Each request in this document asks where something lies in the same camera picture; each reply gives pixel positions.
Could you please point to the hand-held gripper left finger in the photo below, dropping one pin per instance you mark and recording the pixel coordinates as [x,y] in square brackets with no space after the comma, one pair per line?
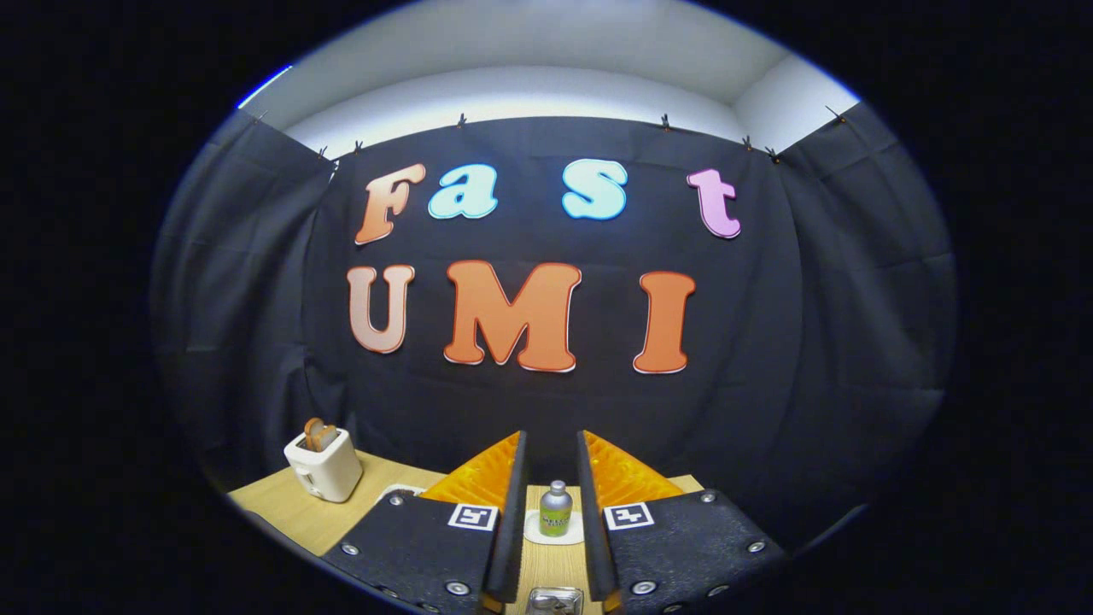
[512,530]

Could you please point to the black backdrop cloth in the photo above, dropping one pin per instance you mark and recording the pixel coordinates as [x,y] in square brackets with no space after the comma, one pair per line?
[555,410]

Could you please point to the white divided bean dish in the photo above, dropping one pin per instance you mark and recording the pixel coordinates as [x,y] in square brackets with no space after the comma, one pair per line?
[401,490]

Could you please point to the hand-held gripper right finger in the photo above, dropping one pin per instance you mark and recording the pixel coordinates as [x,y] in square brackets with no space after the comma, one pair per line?
[592,530]

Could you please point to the white toaster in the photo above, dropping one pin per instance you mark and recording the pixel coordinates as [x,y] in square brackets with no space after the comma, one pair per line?
[329,474]

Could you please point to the white square coaster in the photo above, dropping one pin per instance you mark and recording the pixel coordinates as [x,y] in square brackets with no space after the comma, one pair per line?
[531,536]

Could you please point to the ceiling light panel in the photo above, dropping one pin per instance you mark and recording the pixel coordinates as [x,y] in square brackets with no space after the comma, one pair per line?
[265,85]

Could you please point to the toasted bread slice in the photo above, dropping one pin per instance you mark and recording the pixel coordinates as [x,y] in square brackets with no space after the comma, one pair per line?
[320,436]

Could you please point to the green soda bottle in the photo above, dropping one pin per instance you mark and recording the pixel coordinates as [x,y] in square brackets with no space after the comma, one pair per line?
[556,517]

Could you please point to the perforated metal drain basket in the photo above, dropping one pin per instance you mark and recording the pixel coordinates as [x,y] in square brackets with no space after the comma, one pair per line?
[555,602]

